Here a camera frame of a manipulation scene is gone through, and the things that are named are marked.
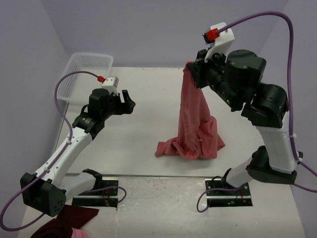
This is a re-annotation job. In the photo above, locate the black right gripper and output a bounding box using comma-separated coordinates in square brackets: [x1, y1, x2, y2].
[188, 45, 241, 108]

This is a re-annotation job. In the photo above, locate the salmon red t-shirt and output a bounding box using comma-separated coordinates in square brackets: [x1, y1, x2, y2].
[155, 66, 225, 160]

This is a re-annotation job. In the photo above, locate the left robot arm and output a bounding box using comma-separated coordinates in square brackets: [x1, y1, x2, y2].
[20, 88, 136, 217]

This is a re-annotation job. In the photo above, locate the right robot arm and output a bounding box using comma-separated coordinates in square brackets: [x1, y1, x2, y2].
[187, 50, 298, 195]

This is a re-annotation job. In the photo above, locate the white plastic laundry basket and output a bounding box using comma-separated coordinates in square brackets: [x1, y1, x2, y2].
[56, 53, 113, 105]

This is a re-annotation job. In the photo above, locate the dark maroon t-shirt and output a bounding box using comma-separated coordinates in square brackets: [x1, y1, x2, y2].
[31, 205, 99, 238]

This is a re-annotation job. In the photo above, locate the pink cloth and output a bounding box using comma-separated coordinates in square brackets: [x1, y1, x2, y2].
[71, 228, 90, 238]

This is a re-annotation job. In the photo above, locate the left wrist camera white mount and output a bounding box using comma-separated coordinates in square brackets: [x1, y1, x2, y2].
[101, 76, 119, 95]

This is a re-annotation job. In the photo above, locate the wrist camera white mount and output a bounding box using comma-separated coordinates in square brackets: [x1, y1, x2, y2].
[101, 76, 119, 95]
[205, 22, 235, 62]

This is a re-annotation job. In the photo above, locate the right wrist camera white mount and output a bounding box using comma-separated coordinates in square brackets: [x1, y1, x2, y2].
[205, 22, 235, 62]

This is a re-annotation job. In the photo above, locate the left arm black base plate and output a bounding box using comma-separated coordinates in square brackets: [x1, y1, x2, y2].
[71, 177, 119, 208]

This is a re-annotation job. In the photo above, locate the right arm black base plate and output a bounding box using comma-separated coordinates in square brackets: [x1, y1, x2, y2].
[206, 183, 253, 207]

